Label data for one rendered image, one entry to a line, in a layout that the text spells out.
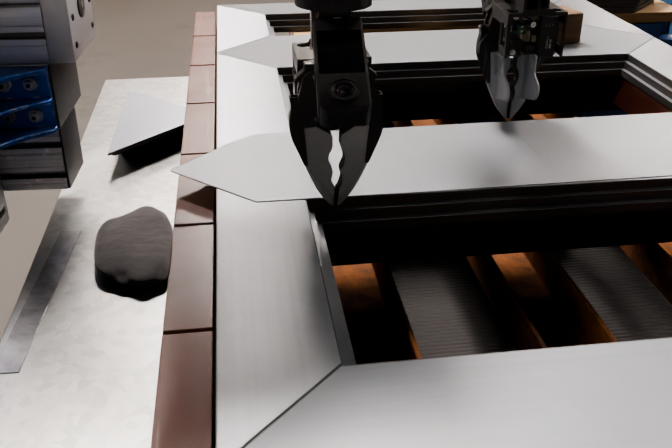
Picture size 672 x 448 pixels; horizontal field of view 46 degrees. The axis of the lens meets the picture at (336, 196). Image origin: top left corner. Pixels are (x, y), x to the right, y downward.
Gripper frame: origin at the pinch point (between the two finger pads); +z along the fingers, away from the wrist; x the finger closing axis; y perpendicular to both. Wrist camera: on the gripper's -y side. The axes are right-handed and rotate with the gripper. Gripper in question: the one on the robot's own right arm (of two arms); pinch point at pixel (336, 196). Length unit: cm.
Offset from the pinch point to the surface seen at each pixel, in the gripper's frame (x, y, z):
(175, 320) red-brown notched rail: 15.3, -15.4, 2.8
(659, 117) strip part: -43.9, 18.2, 0.6
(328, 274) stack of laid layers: 2.2, -11.6, 1.9
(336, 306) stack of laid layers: 1.9, -15.0, 2.9
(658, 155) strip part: -37.9, 6.8, 0.6
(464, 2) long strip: -37, 84, 0
